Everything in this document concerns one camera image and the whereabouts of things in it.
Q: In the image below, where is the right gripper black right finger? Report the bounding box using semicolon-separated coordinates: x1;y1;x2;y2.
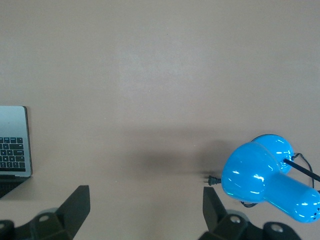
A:
198;186;251;240

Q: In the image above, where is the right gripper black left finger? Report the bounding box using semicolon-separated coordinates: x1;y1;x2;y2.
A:
29;184;91;240

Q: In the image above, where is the silver grey laptop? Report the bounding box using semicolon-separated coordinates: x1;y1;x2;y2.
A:
0;105;33;200

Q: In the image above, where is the blue desk lamp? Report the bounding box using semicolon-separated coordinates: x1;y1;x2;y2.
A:
220;133;320;224

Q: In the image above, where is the brown table mat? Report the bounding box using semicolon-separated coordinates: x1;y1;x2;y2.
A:
0;0;320;240

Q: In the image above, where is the black lamp power cord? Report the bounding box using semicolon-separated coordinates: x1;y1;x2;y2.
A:
201;152;316;209

